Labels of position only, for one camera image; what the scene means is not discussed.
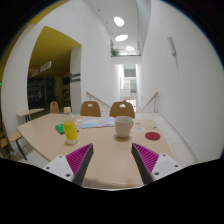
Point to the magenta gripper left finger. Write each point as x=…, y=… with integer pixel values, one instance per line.
x=73, y=166

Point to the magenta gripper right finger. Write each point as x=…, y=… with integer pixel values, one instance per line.
x=153, y=166

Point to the red round coaster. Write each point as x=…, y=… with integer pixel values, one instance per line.
x=153, y=136

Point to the yellow drink bottle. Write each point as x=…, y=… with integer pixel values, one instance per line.
x=70, y=127

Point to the white round sticker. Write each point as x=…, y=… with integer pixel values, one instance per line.
x=141, y=129

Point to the green small object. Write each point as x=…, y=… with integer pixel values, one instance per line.
x=60, y=129

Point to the light blue paper sheet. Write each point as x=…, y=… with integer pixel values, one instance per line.
x=98, y=122

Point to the white ceramic mug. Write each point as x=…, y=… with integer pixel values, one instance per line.
x=123, y=125

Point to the wooden chair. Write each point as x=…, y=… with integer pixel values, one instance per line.
x=122, y=109
x=90, y=108
x=54, y=107

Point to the wooden chair right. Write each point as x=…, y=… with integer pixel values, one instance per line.
x=122, y=109

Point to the wooden chair far left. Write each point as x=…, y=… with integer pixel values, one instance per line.
x=54, y=107

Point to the right stair handrail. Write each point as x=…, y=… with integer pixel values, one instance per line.
x=153, y=98

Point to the stair handrail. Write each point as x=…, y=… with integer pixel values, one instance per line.
x=91, y=97
x=153, y=98

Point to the wooden bench seat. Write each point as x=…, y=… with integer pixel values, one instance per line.
x=14, y=139

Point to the left stair handrail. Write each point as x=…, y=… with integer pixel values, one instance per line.
x=91, y=97

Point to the small side table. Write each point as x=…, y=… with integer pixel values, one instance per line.
x=26, y=114

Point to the hanging white sign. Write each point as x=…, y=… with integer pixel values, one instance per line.
x=41, y=69

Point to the balcony potted plant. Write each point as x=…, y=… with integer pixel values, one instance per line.
x=114, y=52

